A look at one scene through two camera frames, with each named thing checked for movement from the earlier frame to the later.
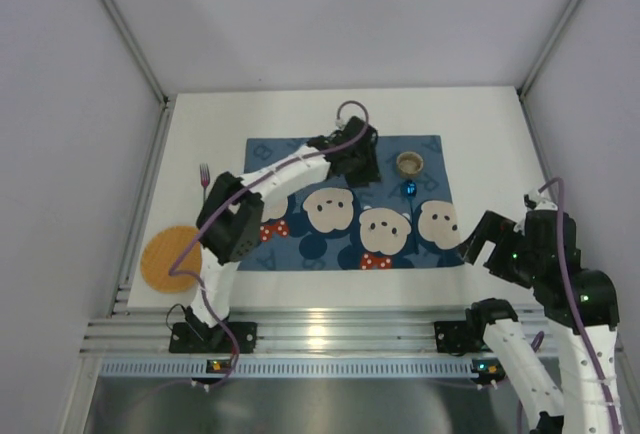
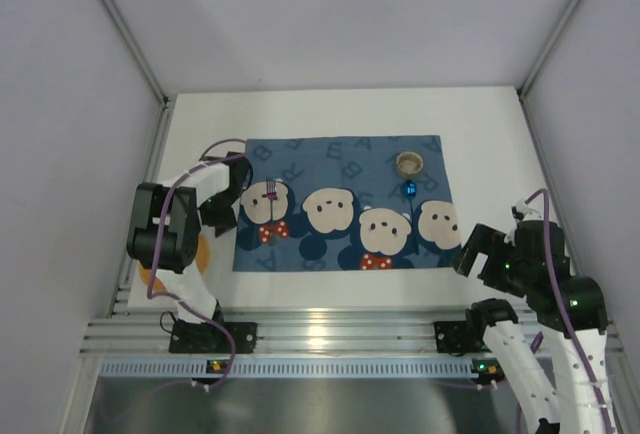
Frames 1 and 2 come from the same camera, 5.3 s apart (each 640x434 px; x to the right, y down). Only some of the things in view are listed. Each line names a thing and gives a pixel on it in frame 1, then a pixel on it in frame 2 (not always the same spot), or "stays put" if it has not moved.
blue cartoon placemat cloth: (405, 220) stays put
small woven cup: (409, 164) stays put
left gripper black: (364, 172) -> (220, 211)
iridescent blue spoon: (409, 189) stays put
